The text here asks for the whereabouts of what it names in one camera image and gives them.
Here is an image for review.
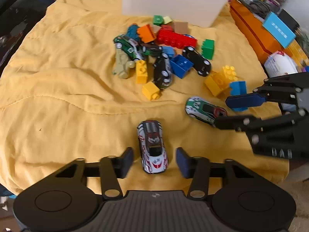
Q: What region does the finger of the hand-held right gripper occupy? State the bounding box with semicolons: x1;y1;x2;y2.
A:
226;74;309;112
214;110;306;132

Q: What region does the large blue brick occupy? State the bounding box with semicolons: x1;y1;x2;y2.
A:
170;54;194;79

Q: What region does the tan toy car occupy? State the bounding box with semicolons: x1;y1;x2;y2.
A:
112;50;136;79

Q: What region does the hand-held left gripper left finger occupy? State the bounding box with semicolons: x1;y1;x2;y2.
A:
55;147;134;200

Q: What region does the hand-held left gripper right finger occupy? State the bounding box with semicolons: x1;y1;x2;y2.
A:
176;147;256;200

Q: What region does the small dark toy car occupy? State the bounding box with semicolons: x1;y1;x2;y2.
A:
142;42;163;56

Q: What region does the black box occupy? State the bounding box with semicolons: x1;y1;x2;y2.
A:
278;10;300;32

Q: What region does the orange box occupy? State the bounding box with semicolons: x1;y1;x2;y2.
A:
229;0;309;64

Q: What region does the black white toy car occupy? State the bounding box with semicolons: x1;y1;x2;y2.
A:
153;53;173;90

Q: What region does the small yellow brick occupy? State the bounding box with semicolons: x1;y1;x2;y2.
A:
142;81;161;101

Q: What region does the white plastic bin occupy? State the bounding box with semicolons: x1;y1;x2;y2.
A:
122;0;238;28

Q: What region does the light blue flat box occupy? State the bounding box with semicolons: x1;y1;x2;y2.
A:
262;12;296;49

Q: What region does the brown wooden block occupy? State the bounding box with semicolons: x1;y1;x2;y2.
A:
172;21;189;35

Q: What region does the large yellow brick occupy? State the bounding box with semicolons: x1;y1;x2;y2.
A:
204;65;239;98

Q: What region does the white round packet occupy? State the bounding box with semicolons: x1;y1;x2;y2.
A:
264;51;299;76

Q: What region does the green white red toy car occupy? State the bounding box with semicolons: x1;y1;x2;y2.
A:
185;97;228;127

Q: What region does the tall yellow brick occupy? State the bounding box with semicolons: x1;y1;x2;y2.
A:
135;60;148;84

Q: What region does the orange brick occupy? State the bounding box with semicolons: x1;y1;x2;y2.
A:
137;25;156;44

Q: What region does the green brick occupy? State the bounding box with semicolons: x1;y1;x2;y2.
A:
201;39;215;61

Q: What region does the long red brick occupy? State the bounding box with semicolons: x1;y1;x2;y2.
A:
156;29;197;52

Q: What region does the yellow quilted blanket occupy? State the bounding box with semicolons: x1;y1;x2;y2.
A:
0;0;290;196

